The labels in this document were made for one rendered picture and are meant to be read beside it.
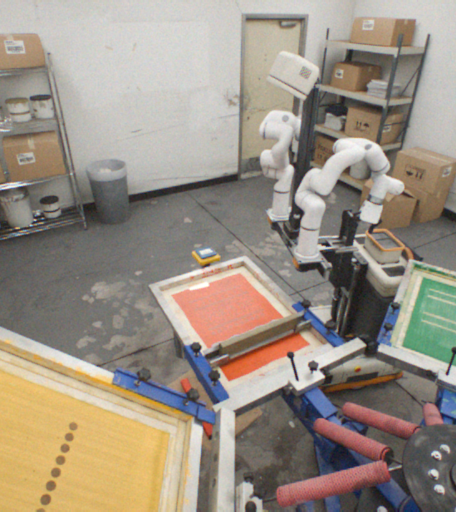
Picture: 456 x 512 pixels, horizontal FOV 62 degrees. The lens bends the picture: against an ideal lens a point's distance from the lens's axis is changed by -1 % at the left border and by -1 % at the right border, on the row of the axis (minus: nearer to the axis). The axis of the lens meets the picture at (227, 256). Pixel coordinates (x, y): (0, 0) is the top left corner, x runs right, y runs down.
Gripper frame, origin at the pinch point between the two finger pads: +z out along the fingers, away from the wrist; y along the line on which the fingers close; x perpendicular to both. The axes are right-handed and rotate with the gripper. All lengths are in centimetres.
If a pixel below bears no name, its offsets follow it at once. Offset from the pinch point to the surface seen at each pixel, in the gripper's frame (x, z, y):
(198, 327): -26, 57, -75
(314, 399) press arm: -77, 47, -39
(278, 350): -44, 50, -42
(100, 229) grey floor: 260, 129, -153
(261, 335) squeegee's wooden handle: -44, 45, -52
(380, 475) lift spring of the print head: -117, 33, -42
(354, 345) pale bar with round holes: -55, 36, -17
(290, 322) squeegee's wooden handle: -39, 39, -39
